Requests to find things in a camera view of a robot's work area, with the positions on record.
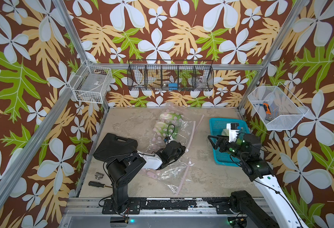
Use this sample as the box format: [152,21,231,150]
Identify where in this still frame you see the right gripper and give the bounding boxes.
[208,134,249,163]

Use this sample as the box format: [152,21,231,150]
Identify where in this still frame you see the zip-top bag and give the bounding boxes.
[147,120,196,154]
[142,158,194,196]
[157,102,205,125]

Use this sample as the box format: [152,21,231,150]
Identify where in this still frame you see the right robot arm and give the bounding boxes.
[208,133,307,228]

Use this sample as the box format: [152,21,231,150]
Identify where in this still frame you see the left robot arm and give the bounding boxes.
[101,137,186,214]

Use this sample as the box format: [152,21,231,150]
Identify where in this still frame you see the teal plastic basket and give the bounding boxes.
[209,118,250,167]

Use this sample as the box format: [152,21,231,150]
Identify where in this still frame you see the orange black tool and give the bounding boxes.
[263,102,272,121]

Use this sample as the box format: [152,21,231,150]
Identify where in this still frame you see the black plastic case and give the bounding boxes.
[94,133,138,163]

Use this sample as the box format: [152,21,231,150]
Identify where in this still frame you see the blue small box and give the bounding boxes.
[168,83,178,91]

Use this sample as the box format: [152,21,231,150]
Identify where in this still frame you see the small metal parts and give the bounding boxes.
[95,172,104,180]

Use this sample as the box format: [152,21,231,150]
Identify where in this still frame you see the black screwdriver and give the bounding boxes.
[88,181,112,188]

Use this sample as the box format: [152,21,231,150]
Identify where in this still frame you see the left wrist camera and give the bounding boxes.
[164,137,172,145]

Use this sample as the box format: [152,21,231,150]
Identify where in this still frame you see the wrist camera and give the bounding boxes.
[226,123,240,143]
[164,137,172,145]

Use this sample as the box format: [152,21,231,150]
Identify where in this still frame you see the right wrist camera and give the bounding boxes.
[226,123,240,143]

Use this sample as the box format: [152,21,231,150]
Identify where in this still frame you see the white wire basket right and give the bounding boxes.
[248,85,309,131]

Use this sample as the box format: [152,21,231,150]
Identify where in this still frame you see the white wire basket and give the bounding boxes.
[69,61,113,104]
[248,85,309,131]

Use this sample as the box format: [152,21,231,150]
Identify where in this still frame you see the black wire basket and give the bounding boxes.
[127,59,214,91]

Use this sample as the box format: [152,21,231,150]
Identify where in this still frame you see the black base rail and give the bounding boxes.
[102,197,238,215]

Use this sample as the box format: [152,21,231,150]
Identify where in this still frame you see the white wire basket left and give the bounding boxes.
[69,61,113,104]

